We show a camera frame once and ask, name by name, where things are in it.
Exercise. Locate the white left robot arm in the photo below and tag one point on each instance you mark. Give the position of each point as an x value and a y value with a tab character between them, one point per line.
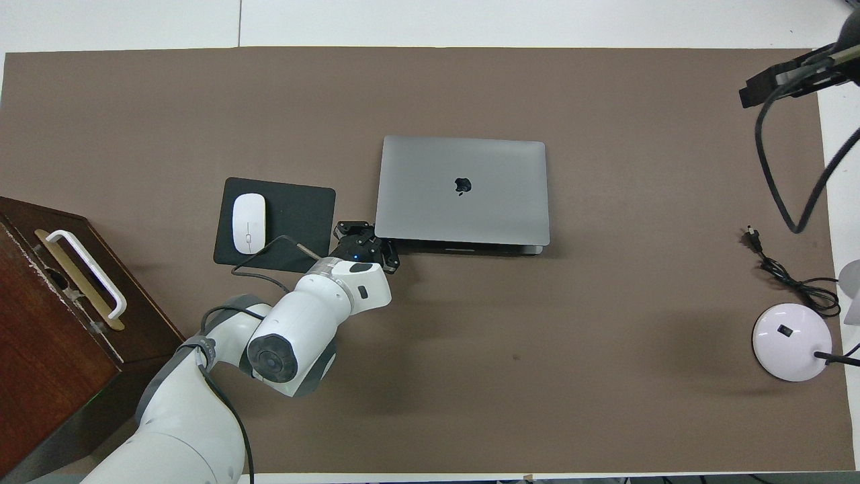
295	323

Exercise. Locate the dark wooden box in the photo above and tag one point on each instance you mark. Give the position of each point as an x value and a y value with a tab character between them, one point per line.
47	349

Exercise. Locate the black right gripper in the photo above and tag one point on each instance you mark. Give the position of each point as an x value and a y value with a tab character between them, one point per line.
816	67

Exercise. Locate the brown table mat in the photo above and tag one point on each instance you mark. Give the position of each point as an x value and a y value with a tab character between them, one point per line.
470	376

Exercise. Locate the white computer mouse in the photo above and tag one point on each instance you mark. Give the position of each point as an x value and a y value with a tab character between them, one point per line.
248	223

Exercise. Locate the grey laptop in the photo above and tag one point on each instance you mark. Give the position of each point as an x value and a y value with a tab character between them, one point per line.
463	195

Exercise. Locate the white desk lamp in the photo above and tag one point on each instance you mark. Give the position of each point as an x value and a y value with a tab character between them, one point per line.
789	343

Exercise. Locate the black mouse pad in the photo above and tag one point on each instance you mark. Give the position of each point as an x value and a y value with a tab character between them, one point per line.
295	208

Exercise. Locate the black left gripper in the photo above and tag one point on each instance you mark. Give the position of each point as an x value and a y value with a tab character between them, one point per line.
363	249

